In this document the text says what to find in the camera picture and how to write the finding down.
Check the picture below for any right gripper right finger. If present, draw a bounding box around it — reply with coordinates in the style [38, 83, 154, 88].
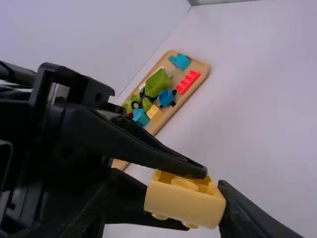
[217, 179, 307, 238]

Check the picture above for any tan tray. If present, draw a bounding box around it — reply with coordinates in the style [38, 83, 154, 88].
[111, 49, 211, 172]

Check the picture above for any yellow toy brick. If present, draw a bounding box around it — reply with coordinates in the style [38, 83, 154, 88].
[146, 104, 164, 121]
[144, 169, 227, 230]

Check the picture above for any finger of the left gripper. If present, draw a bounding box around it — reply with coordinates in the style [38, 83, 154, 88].
[145, 210, 191, 232]
[64, 108, 208, 179]

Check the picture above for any long red toy brick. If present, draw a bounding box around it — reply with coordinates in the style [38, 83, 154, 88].
[176, 70, 202, 96]

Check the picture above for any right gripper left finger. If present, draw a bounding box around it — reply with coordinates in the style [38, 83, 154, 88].
[47, 170, 150, 238]

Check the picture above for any large green toy brick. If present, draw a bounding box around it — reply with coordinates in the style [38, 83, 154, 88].
[145, 68, 173, 98]

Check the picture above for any teal toy brick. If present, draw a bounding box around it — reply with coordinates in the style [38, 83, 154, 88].
[132, 108, 151, 127]
[168, 53, 192, 71]

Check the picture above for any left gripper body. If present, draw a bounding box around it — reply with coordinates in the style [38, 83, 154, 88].
[0, 61, 127, 238]

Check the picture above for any blue toy brick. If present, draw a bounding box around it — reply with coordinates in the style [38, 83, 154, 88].
[158, 88, 175, 108]

